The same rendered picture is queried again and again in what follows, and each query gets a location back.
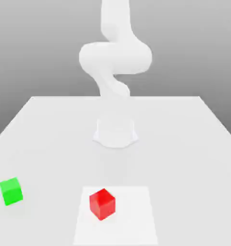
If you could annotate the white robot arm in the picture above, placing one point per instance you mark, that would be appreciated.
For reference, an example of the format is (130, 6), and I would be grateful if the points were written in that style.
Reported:
(115, 57)

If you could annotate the small red cube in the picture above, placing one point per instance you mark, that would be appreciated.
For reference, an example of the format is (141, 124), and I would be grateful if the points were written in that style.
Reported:
(102, 204)

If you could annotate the small green cube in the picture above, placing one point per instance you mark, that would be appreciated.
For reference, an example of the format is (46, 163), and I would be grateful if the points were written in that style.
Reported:
(11, 191)

